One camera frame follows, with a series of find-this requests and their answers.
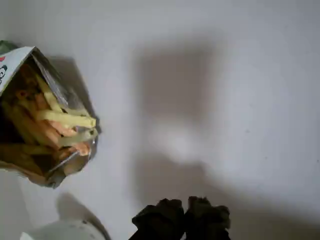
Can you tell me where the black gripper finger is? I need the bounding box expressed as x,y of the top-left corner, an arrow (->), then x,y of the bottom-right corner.
129,198 -> 186,240
184,196 -> 231,240

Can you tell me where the yellow veggie straw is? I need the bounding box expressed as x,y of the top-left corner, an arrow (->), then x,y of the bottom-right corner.
37,109 -> 97,129
34,73 -> 70,115

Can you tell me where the white ceramic bowl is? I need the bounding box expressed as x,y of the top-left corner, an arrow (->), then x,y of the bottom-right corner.
19,219 -> 107,240

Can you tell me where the orange veggie straw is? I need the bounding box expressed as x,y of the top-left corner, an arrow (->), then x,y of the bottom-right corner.
43,119 -> 78,138
63,141 -> 91,157

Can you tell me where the pale green veggie straw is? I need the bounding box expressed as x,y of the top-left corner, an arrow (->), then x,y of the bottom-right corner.
59,127 -> 98,148

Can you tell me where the veggie straw snack packet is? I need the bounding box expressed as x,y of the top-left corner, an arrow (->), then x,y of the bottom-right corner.
0,39 -> 102,190

